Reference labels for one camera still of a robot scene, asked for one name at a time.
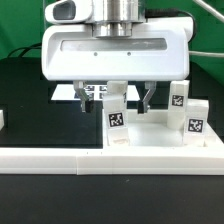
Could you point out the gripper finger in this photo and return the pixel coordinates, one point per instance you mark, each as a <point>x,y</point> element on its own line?
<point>86,101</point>
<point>145,91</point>

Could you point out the white U-shaped obstacle fence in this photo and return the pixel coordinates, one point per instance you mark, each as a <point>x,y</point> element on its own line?
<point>111,160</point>

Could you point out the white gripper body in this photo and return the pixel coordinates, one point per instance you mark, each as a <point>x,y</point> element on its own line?
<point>102,40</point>

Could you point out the white sheet with fiducial tags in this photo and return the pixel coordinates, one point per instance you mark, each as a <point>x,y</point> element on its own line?
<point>66,92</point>

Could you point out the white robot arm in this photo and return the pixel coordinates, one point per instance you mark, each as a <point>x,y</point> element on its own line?
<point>115,40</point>

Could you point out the white square table top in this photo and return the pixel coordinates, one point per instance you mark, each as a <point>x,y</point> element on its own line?
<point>150,130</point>

